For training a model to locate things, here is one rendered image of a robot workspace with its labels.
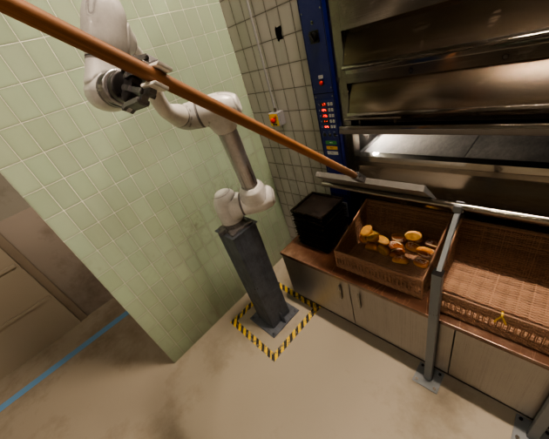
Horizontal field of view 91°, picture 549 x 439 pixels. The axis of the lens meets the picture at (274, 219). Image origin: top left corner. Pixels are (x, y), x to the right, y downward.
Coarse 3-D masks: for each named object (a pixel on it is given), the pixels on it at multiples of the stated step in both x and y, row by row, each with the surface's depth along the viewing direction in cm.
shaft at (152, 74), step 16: (0, 0) 37; (16, 0) 38; (16, 16) 39; (32, 16) 40; (48, 16) 41; (48, 32) 42; (64, 32) 42; (80, 32) 44; (80, 48) 45; (96, 48) 46; (112, 48) 47; (112, 64) 49; (128, 64) 50; (144, 64) 51; (160, 80) 54; (176, 80) 56; (192, 96) 59; (208, 96) 63; (224, 112) 66; (240, 112) 70; (256, 128) 74; (288, 144) 85; (320, 160) 99; (352, 176) 119
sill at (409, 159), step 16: (368, 160) 176; (384, 160) 168; (400, 160) 161; (416, 160) 155; (432, 160) 149; (448, 160) 144; (464, 160) 140; (480, 160) 136; (496, 160) 133; (512, 160) 129
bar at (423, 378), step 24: (384, 192) 137; (456, 216) 117; (504, 216) 106; (528, 216) 100; (432, 288) 122; (432, 312) 130; (432, 336) 140; (432, 360) 152; (432, 384) 164; (528, 432) 133
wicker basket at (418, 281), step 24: (360, 216) 192; (384, 216) 188; (432, 216) 166; (360, 240) 198; (408, 240) 182; (336, 264) 184; (360, 264) 168; (384, 264) 174; (408, 264) 170; (432, 264) 148; (408, 288) 151
